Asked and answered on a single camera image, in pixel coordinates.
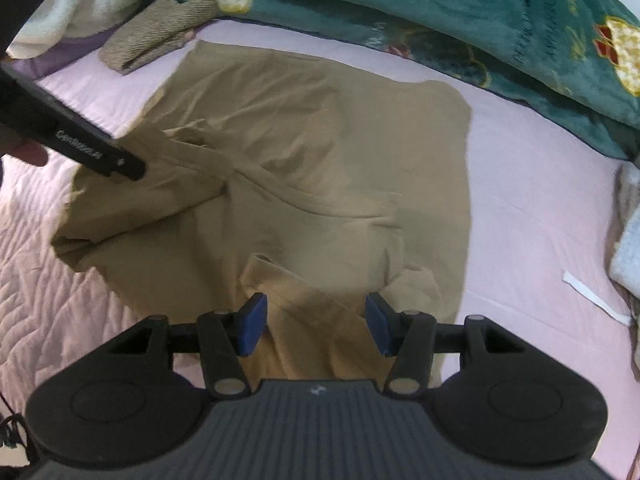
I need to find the tan t-shirt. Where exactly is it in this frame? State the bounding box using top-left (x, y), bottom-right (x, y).
top-left (52, 41), bottom-right (472, 384)

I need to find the brown knitted folded garment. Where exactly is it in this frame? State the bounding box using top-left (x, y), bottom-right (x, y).
top-left (99, 0), bottom-right (218, 75)

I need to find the pink quilted bedspread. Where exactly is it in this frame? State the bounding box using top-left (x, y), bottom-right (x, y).
top-left (0, 18), bottom-right (640, 478)

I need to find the grey hoodie garment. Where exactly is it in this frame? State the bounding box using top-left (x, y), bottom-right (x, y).
top-left (608, 159), bottom-right (640, 311)

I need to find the green plush quilt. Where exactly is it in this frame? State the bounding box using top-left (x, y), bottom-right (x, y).
top-left (181, 0), bottom-right (639, 160)

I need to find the white strap label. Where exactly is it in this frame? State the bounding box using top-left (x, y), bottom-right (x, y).
top-left (562, 271), bottom-right (634, 327)

